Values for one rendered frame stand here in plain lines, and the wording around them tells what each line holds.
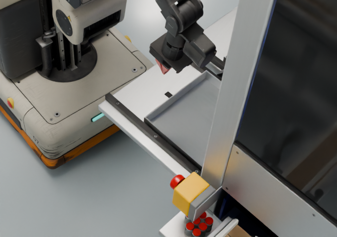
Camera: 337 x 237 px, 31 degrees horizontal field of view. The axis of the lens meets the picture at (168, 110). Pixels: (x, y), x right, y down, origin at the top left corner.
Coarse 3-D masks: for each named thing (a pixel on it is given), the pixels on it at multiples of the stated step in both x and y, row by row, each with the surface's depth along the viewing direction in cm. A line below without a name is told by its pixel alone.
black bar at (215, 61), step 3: (216, 57) 185; (213, 60) 185; (216, 60) 184; (219, 60) 184; (213, 63) 186; (216, 63) 184; (219, 63) 184; (222, 63) 184; (219, 66) 184; (222, 66) 183; (222, 69) 184
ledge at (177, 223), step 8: (176, 216) 153; (184, 216) 154; (208, 216) 154; (168, 224) 152; (176, 224) 152; (184, 224) 152; (216, 224) 153; (160, 232) 151; (168, 232) 151; (176, 232) 151; (208, 232) 151
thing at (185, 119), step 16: (192, 80) 177; (208, 80) 181; (176, 96) 174; (192, 96) 177; (208, 96) 178; (160, 112) 173; (176, 112) 173; (192, 112) 174; (208, 112) 174; (160, 128) 170; (176, 128) 170; (192, 128) 170; (208, 128) 171; (176, 144) 163; (192, 144) 167; (192, 160) 161
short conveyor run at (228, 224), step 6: (228, 216) 149; (222, 222) 147; (228, 222) 148; (234, 222) 144; (216, 228) 146; (222, 228) 147; (228, 228) 143; (234, 228) 147; (240, 228) 147; (210, 234) 145; (216, 234) 146; (222, 234) 141; (228, 234) 146; (234, 234) 146; (240, 234) 146; (246, 234) 146
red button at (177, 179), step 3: (174, 177) 145; (177, 177) 145; (180, 177) 145; (183, 177) 145; (171, 180) 146; (174, 180) 145; (177, 180) 144; (180, 180) 144; (171, 183) 145; (174, 183) 144; (177, 183) 144; (171, 186) 145; (174, 186) 145
